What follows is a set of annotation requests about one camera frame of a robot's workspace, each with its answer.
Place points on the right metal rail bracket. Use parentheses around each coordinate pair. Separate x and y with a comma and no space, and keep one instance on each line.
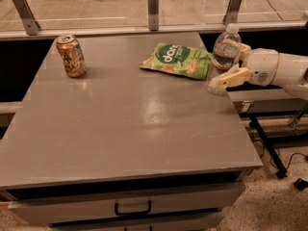
(232,12)

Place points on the black stand leg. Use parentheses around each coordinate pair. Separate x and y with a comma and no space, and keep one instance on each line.
(281,169)

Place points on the black drawer handle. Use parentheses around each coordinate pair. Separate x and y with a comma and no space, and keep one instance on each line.
(133,209)

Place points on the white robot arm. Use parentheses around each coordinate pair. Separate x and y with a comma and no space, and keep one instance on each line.
(291,75)

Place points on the grey metal rail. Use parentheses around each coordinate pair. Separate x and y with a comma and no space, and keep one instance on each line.
(163,29)

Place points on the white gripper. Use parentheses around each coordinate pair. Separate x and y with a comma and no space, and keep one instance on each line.
(260,65)

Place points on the grey lower drawer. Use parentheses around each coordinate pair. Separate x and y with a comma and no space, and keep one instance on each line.
(178,222)

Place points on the green rice chip bag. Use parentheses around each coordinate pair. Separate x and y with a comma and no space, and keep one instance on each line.
(179,60)

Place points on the left metal rail bracket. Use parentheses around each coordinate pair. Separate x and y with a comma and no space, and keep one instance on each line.
(29,22)

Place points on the middle metal rail bracket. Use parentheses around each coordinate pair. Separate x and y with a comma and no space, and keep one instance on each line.
(153,15)

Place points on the metal rail bracket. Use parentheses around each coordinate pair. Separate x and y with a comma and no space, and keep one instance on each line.
(29,22)
(232,12)
(153,15)

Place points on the grey upper drawer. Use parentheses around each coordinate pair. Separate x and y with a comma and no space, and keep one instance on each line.
(101,206)

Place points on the clear plastic water bottle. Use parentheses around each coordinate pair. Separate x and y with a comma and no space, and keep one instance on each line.
(225,54)

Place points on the grey drawer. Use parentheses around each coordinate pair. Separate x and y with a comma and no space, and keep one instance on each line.
(178,222)
(101,206)

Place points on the gold soda can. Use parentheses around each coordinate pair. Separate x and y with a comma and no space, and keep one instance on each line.
(70,51)

